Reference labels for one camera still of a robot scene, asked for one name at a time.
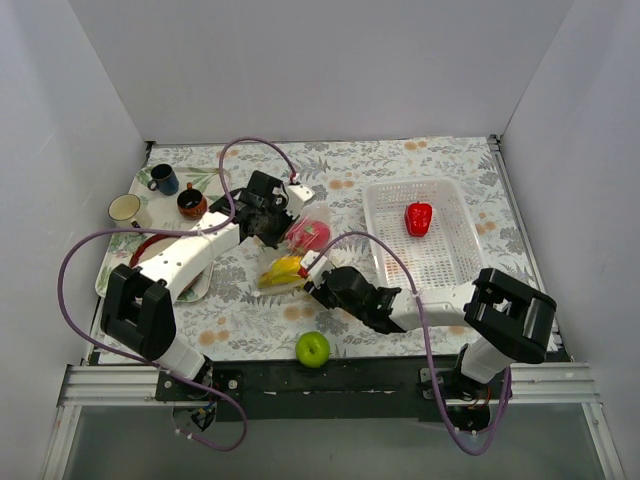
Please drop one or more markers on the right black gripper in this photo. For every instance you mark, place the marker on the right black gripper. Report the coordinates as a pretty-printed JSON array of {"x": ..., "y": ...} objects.
[{"x": 316, "y": 291}]

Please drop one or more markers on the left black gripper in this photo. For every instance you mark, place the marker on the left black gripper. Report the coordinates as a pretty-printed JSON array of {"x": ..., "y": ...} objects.
[{"x": 279, "y": 228}]

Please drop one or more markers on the clear zip top bag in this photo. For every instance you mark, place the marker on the clear zip top bag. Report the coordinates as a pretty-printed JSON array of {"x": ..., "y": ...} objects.
[{"x": 318, "y": 211}]

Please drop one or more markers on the pink fake fruit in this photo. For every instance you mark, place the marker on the pink fake fruit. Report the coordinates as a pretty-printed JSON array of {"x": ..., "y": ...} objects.
[{"x": 308, "y": 234}]

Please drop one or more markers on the yellow fake banana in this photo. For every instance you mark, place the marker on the yellow fake banana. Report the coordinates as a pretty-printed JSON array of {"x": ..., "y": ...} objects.
[{"x": 283, "y": 271}]

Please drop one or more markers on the green fake apple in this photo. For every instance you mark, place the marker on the green fake apple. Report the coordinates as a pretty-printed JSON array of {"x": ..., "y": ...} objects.
[{"x": 312, "y": 349}]

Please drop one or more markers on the red fake bell pepper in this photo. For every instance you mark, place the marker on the red fake bell pepper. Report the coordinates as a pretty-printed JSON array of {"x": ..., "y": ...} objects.
[{"x": 418, "y": 217}]

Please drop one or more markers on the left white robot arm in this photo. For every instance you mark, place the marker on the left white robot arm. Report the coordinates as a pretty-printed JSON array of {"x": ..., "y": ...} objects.
[{"x": 138, "y": 307}]

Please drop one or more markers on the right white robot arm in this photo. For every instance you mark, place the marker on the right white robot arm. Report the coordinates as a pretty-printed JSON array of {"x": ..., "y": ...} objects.
[{"x": 514, "y": 321}]

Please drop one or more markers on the orange patterned small bowl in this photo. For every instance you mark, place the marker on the orange patterned small bowl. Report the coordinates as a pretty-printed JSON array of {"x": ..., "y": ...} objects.
[{"x": 191, "y": 203}]

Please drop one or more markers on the white plastic basket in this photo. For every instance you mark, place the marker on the white plastic basket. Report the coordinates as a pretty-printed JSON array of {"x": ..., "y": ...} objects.
[{"x": 450, "y": 253}]

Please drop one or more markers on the dark blue mug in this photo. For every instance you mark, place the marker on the dark blue mug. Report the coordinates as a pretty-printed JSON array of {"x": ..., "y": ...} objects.
[{"x": 164, "y": 180}]

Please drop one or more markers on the red rimmed cream plate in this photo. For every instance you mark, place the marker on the red rimmed cream plate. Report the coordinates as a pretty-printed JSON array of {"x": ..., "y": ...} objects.
[{"x": 156, "y": 245}]

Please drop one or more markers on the cream mug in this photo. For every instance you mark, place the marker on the cream mug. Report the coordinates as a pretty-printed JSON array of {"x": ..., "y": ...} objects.
[{"x": 128, "y": 211}]

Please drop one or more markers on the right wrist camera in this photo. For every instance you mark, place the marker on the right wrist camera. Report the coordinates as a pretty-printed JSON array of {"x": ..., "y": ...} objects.
[{"x": 313, "y": 266}]

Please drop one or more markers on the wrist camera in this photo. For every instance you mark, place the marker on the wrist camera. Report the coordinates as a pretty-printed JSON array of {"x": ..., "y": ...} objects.
[
  {"x": 298, "y": 196},
  {"x": 313, "y": 266}
]

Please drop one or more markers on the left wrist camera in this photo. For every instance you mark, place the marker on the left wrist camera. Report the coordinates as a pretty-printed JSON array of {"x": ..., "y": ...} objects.
[{"x": 298, "y": 196}]

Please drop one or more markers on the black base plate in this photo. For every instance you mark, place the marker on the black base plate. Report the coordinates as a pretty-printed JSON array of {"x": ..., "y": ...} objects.
[{"x": 347, "y": 388}]

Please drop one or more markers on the aluminium frame rail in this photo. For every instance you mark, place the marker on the aluminium frame rail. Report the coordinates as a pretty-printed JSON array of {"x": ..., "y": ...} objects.
[{"x": 102, "y": 386}]

